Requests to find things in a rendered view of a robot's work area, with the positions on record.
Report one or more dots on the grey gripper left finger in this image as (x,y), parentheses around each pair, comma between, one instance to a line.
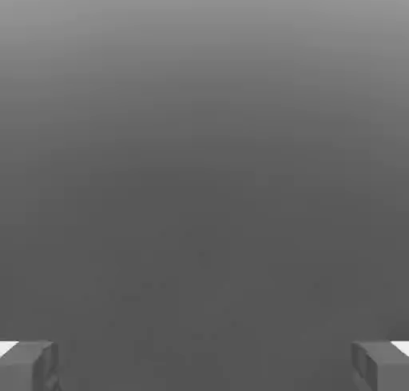
(22,365)

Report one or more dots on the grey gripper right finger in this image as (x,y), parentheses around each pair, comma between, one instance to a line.
(386,365)

